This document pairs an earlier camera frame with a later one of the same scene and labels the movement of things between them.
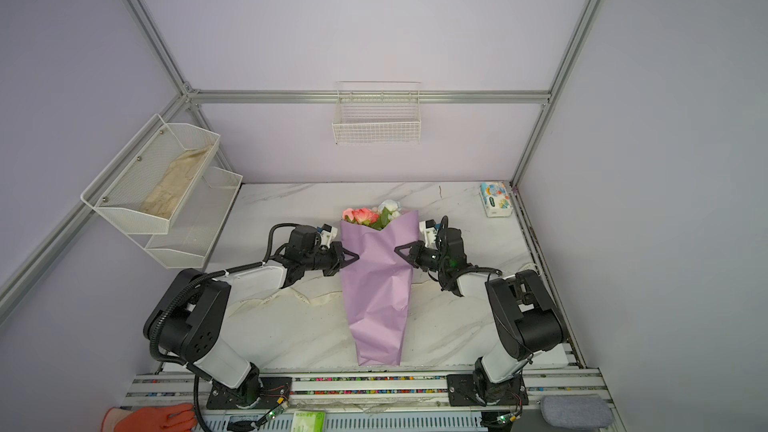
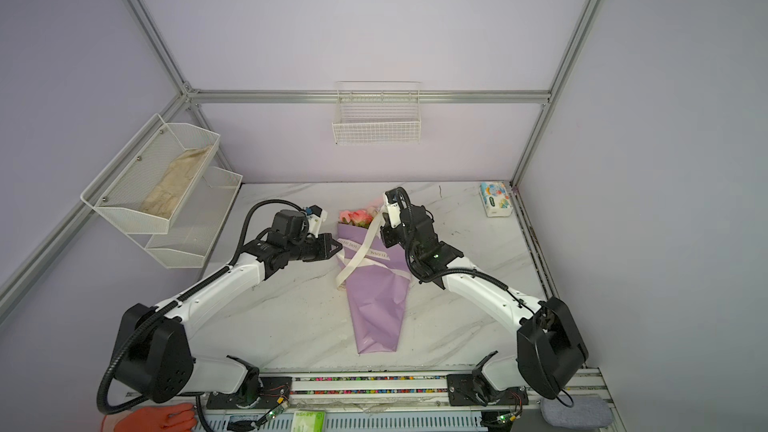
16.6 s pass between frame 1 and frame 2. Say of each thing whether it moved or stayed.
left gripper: moved
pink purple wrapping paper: moved
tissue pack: stayed
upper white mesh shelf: stayed
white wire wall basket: stayed
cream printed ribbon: moved
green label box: stayed
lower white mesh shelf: stayed
